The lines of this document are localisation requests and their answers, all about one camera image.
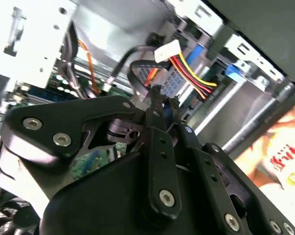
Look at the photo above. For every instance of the person's right hand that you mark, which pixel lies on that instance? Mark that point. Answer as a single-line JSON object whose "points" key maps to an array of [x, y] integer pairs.
{"points": [[255, 161]]}

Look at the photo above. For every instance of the person's left hand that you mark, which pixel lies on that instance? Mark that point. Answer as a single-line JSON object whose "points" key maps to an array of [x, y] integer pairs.
{"points": [[294, 113]]}

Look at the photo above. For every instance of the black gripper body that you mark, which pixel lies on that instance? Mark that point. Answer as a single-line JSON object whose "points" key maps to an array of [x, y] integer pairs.
{"points": [[100, 200]]}

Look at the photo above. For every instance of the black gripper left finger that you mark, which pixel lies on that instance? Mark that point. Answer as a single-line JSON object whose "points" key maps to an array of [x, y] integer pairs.
{"points": [[64, 117]]}

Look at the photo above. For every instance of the white packet red print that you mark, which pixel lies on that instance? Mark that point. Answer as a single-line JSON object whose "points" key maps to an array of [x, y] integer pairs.
{"points": [[286, 156]]}

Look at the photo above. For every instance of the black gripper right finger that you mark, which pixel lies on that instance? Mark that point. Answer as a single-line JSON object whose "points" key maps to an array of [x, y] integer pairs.
{"points": [[211, 171]]}

